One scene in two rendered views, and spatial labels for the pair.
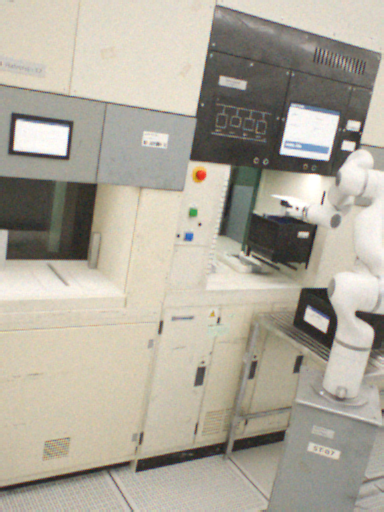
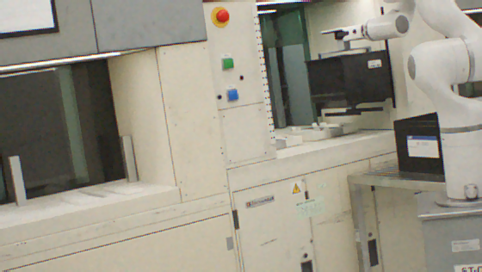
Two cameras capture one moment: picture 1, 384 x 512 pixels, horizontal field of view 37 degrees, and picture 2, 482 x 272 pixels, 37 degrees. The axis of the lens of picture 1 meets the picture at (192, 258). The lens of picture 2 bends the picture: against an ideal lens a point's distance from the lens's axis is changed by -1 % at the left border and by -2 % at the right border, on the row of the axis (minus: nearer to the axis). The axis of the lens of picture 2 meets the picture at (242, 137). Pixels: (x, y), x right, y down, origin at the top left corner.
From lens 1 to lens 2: 0.46 m
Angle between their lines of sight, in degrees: 10
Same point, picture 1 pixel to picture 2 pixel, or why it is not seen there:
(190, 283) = (255, 154)
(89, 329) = (145, 239)
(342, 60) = not seen: outside the picture
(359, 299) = (448, 65)
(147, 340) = (224, 239)
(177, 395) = not seen: outside the picture
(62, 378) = not seen: outside the picture
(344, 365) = (462, 156)
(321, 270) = (412, 101)
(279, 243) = (349, 80)
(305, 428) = (442, 250)
